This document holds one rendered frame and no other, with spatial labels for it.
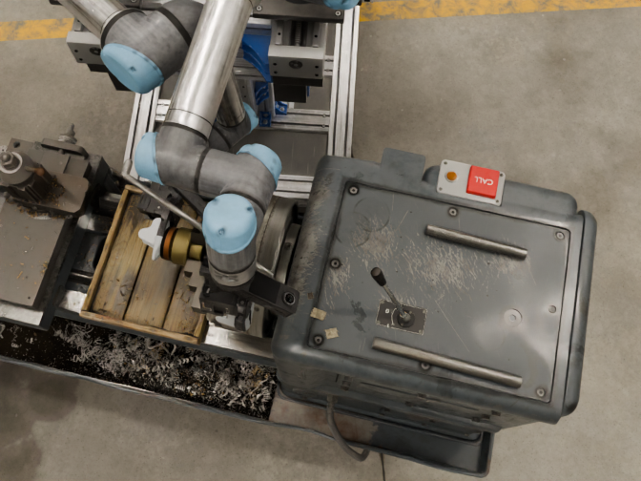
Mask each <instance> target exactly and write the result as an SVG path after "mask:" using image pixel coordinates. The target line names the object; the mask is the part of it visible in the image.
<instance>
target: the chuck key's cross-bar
mask: <svg viewBox="0 0 641 481"><path fill-rule="evenodd" d="M124 178H125V179H126V180H128V181H129V182H130V183H131V184H133V185H134V186H135V187H137V188H138V189H140V190H141V191H143V192H144V193H146V194H147V195H149V196H150V197H152V198H153V199H155V200H156V201H158V202H159V203H161V204H162V205H164V206H165V207H167V208H168V209H170V210H171V211H172V212H174V213H175V214H177V215H178V216H180V217H181V218H183V219H184V220H186V221H188V222H189V223H190V224H192V225H193V226H194V227H195V228H197V229H198V230H200V231H201V232H202V224H201V223H200V222H198V221H197V220H195V219H193V218H192V217H191V216H189V215H188V214H186V213H185V212H183V211H182V210H180V209H179V208H177V207H176V206H174V205H173V204H172V203H171V202H169V201H168V200H166V199H165V198H163V197H162V196H160V195H159V194H158V193H156V192H155V191H153V190H152V189H150V188H149V187H147V186H146V185H144V184H143V183H141V182H140V181H139V180H137V179H136V178H134V177H132V176H131V175H129V174H128V173H126V174H125V175H124ZM256 269H257V270H259V271H260V272H261V273H263V274H264V275H266V276H268V277H270V278H272V279H273V278H274V276H275V273H273V272H272V271H270V270H269V269H267V268H266V267H264V266H263V265H262V264H260V263H259V262H257V267H256Z"/></svg>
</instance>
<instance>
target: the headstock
mask: <svg viewBox="0 0 641 481"><path fill-rule="evenodd" d="M380 165H381V163H380V162H377V161H372V160H366V159H359V158H352V157H339V156H331V155H326V156H324V157H322V158H321V159H320V161H319V163H318V165H317V169H316V173H315V176H314V179H313V183H312V187H311V191H310V195H309V199H308V202H307V206H306V209H305V213H304V217H303V221H302V225H301V229H300V234H299V238H298V242H297V246H296V250H295V254H294V258H293V261H292V264H291V268H290V272H289V276H288V280H287V284H286V285H287V286H289V287H292V288H294V289H296V290H298V291H299V293H300V298H299V302H298V306H297V311H296V313H294V314H292V315H290V316H288V317H283V316H281V315H280V314H279V316H278V319H277V323H276V327H275V331H274V335H273V339H272V343H271V350H272V353H273V356H274V360H275V363H276V366H277V369H278V372H279V377H280V378H281V380H282V381H283V382H284V383H286V384H288V385H291V386H295V387H302V388H308V389H311V388H314V387H318V386H321V385H328V386H331V387H339V388H340V389H341V390H344V391H348V390H351V391H355V392H358V393H363V394H367V395H371V396H375V397H379V398H383V399H387V400H391V401H395V402H399V403H404V404H405V405H406V406H409V407H414V406H415V407H419V408H427V409H431V410H435V411H439V412H442V413H447V414H451V415H455V416H459V417H463V418H467V419H471V421H472V422H476V423H480V422H483V423H488V424H491V425H495V426H499V427H503V428H506V427H508V428H514V427H519V426H523V425H527V424H532V423H537V422H543V423H547V424H551V425H556V424H557V423H558V422H559V420H560V418H561V417H564V416H568V415H570V414H572V413H573V412H574V411H575V410H576V408H577V406H578V403H579V398H580V388H581V380H582V370H583V362H584V352H585V342H586V334H587V324H588V315H589V298H590V289H591V279H592V270H593V261H594V252H595V243H596V234H597V221H596V219H595V217H594V216H593V214H592V213H590V212H589V211H586V210H580V211H579V212H578V213H577V201H576V199H575V198H574V197H573V196H572V195H571V194H568V193H565V192H561V191H556V190H551V189H548V188H543V187H538V186H534V185H529V184H525V183H521V182H516V181H512V180H507V179H505V183H504V189H503V195H502V201H501V204H500V205H499V206H497V205H493V204H488V203H483V202H480V201H475V200H471V199H462V198H458V197H453V196H450V195H445V194H441V193H436V187H437V182H438V176H439V172H440V165H434V166H431V167H429V168H428V169H426V171H425V172H424V174H423V178H422V182H421V185H420V186H419V185H416V184H414V183H413V182H411V181H410V180H409V179H408V178H407V177H406V175H405V174H403V173H398V172H394V171H389V170H384V169H381V168H380ZM428 224H431V225H435V226H439V227H443V228H446V229H450V230H454V231H458V232H462V233H466V234H469V235H473V236H477V237H481V238H485V239H489V240H493V241H498V242H502V243H506V244H510V245H514V246H518V247H522V248H526V249H527V257H526V258H525V259H524V260H522V259H518V258H514V257H511V256H507V255H503V254H499V253H495V252H491V251H487V250H484V249H480V248H476V247H472V246H469V245H465V244H461V243H458V242H454V241H450V240H443V239H439V238H435V237H431V236H428V235H426V234H425V229H426V226H427V225H428ZM375 267H379V268H380V269H381V270H382V272H383V274H384V276H385V279H386V284H387V285H388V287H389V288H390V290H391V291H392V293H393V294H394V296H395V297H396V299H397V301H398V302H399V304H400V305H401V307H402V309H403V310H409V311H411V312H412V313H413V314H414V316H415V323H414V324H413V325H412V326H411V327H409V328H404V327H401V326H400V325H399V324H398V322H397V316H398V314H399V311H398V310H397V308H396V306H395V305H394V304H393V303H392V301H391V299H390V298H389V296H388V295H387V293H386V292H385V290H384V289H383V287H382V286H379V285H378V284H377V282H376V281H375V280H374V279H373V278H372V277H371V270H372V269H373V268H375ZM307 292H308V293H309V292H312V293H313V296H314V299H310V300H308V296H307ZM313 307H315V308H317V309H320V310H322V311H324V312H326V315H325V318H324V320H323V321H321V320H319V319H316V318H313V317H311V316H310V314H311V312H313V310H312V309H314V308H313ZM330 328H336V329H337V331H338V336H340V337H335V338H331V339H327V338H326V337H327V336H326V332H325V329H330ZM375 337H377V338H380V339H384V340H387V341H391V342H394V343H398V344H402V345H408V346H412V347H416V348H419V349H422V350H426V351H430V352H433V353H437V354H441V355H445V356H447V357H451V358H455V359H459V360H462V361H466V362H470V363H472V364H476V365H480V366H486V367H490V368H494V369H498V370H501V371H504V372H508V373H511V374H515V375H519V376H522V378H523V382H522V384H521V386H520V387H512V386H509V385H505V384H501V383H497V382H494V381H490V380H487V379H484V378H480V377H476V376H473V375H469V374H465V373H462V372H459V371H455V370H451V369H448V368H444V367H440V366H434V365H431V364H427V363H424V362H420V361H416V360H412V359H409V358H405V357H402V356H399V355H395V354H391V353H387V352H384V351H380V350H377V349H374V348H372V345H373V341H374V338H375Z"/></svg>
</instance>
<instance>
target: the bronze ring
mask: <svg viewBox="0 0 641 481"><path fill-rule="evenodd" d="M192 230H193V229H189V228H184V227H180V228H179V229H178V228H176V227H170V226H169V227H168V228H167V229H166V230H165V232H164V234H163V237H162V240H161V244H160V257H161V259H164V260H167V261H172V263H175V264H179V265H183V266H184V267H185V264H186V261H187V259H192V260H195V261H203V260H204V257H205V254H206V253H207V250H206V246H203V245H200V244H194V243H191V232H192Z"/></svg>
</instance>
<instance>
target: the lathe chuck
mask: <svg viewBox="0 0 641 481"><path fill-rule="evenodd" d="M279 198H280V196H276V195H273V196H272V198H271V200H270V203H269V205H268V208H267V210H266V213H265V215H264V219H263V222H262V224H261V227H260V229H259V231H258V235H257V239H256V253H257V261H258V254H259V250H260V247H261V244H262V240H263V237H264V233H265V230H266V227H267V224H268V221H269V219H270V216H271V214H272V211H273V209H274V207H275V205H276V203H277V201H278V199H279ZM216 316H217V315H213V314H209V313H206V319H207V320H208V321H212V320H213V321H217V320H216ZM218 323H219V322H218ZM209 325H210V326H214V327H218V328H223V329H227V330H231V331H235V332H239V333H243V334H247V335H249V333H248V330H246V331H245V332H242V331H238V330H237V329H235V328H234V327H232V326H229V325H227V324H222V323H220V325H218V324H214V323H210V322H209Z"/></svg>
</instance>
